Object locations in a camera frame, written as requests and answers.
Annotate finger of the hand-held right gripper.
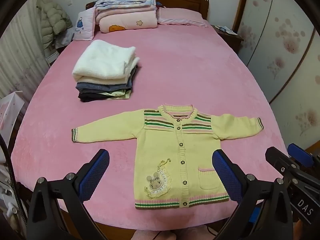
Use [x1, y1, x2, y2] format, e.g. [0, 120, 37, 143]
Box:
[264, 147, 304, 180]
[287, 143, 314, 167]

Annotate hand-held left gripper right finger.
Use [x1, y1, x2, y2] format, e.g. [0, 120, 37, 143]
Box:
[212, 149, 293, 240]

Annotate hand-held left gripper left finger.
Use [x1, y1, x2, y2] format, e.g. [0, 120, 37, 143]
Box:
[26, 149, 110, 240]

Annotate yellow striped knit cardigan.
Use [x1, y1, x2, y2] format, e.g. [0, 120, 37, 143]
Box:
[71, 103, 264, 210]

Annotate folded dark garment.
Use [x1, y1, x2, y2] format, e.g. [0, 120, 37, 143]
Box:
[78, 91, 110, 103]

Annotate folded light green garment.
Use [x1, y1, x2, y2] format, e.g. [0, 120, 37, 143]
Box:
[99, 88, 132, 100]

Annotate floral sliding door wardrobe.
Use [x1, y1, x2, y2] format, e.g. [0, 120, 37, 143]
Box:
[232, 0, 320, 155]

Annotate folded white fleece garment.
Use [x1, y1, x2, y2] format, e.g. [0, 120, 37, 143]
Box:
[72, 40, 140, 83]

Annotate dark wooden nightstand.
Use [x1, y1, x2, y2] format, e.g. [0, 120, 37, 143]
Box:
[211, 25, 244, 53]

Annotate papers on nightstand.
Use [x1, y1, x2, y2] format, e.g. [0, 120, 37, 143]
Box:
[215, 25, 238, 35]

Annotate pale pink printed pillow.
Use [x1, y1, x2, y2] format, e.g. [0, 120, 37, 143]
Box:
[72, 7, 97, 41]

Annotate folded pink quilt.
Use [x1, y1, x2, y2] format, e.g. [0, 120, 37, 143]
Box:
[96, 5, 158, 33]

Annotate green puffer jacket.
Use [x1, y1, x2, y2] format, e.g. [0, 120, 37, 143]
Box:
[36, 0, 73, 50]

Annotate dark wooden headboard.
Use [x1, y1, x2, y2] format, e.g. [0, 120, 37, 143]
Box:
[85, 0, 209, 20]

